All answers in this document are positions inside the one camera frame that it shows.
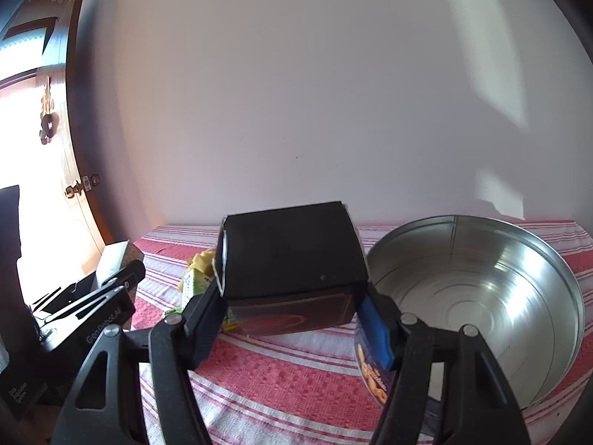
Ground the black cardboard box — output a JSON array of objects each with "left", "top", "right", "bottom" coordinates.
[{"left": 214, "top": 201, "right": 369, "bottom": 336}]

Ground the white box by bed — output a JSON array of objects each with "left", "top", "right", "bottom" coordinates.
[{"left": 96, "top": 240, "right": 144, "bottom": 288}]

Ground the round metal cookie tin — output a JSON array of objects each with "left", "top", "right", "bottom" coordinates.
[{"left": 368, "top": 215, "right": 592, "bottom": 408}]

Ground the brass door knob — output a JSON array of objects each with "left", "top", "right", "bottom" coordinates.
[{"left": 64, "top": 181, "right": 85, "bottom": 199}]

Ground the yellow snack packets pile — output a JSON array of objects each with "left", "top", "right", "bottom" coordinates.
[{"left": 178, "top": 248, "right": 220, "bottom": 310}]

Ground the red white striped bedspread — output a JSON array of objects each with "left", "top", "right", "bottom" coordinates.
[{"left": 133, "top": 221, "right": 592, "bottom": 444}]

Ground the hanging door ornament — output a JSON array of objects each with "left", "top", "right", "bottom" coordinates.
[{"left": 39, "top": 75, "right": 59, "bottom": 145}]

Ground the dark wooden door frame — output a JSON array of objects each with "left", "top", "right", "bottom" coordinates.
[{"left": 65, "top": 0, "right": 115, "bottom": 244}]

